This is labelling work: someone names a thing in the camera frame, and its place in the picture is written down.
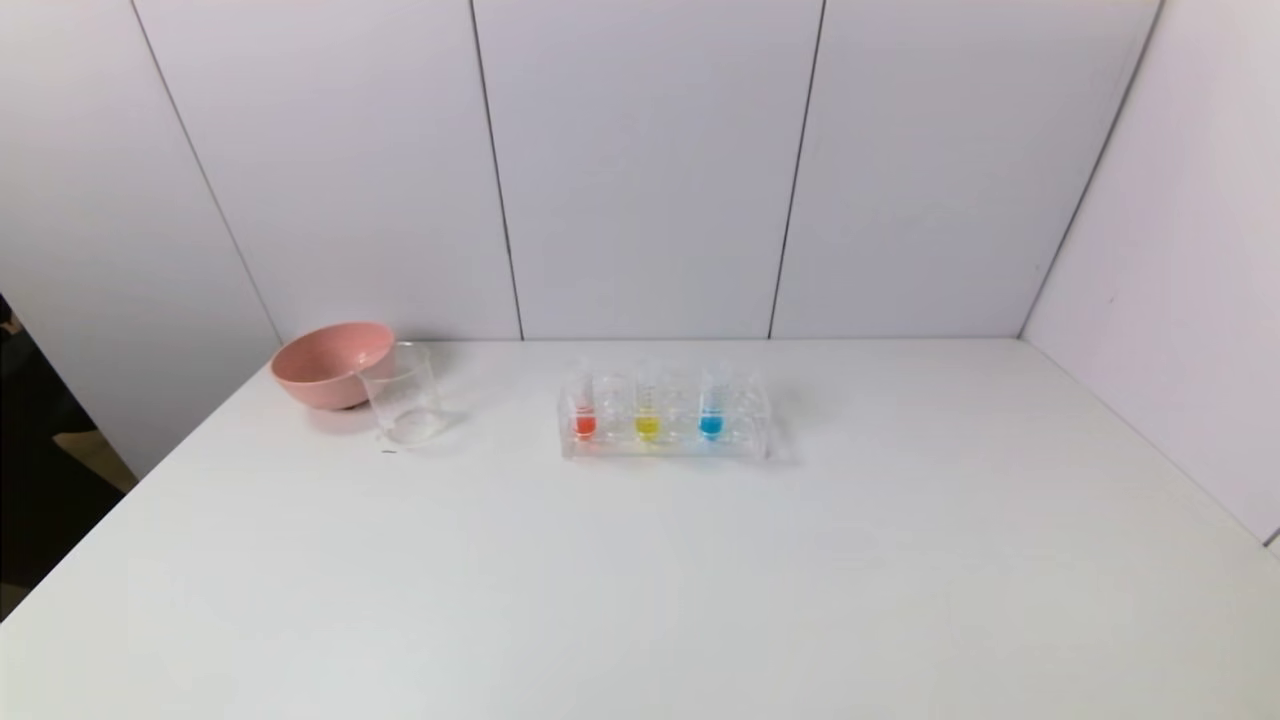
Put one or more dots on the test tube with red pigment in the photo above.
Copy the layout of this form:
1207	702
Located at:
584	422

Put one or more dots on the test tube with yellow pigment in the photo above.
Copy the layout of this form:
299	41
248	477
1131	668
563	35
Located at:
648	425

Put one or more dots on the clear acrylic test tube rack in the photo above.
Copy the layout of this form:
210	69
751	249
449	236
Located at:
675	445

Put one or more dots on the test tube with blue pigment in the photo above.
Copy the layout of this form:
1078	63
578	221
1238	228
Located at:
712	425

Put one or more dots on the clear glass beaker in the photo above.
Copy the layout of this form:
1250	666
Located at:
405	405

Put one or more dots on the pink plastic bowl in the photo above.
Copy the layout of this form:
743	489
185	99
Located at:
325	365

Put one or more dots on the seated person in black clothing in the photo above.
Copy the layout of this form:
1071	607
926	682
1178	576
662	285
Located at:
35	390

